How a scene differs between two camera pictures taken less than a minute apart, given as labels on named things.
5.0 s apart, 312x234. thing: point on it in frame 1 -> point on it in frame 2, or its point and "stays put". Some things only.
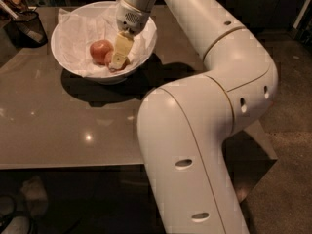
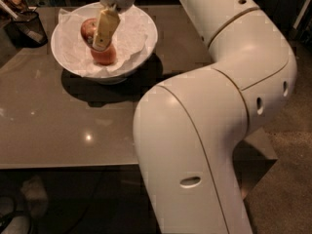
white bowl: x=89 y=41 stays put
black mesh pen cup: x=26 y=30 stays put
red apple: x=98 y=50 -> x=88 y=30
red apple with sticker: x=108 y=57 -> x=105 y=58
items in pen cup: x=13 y=2 stays put
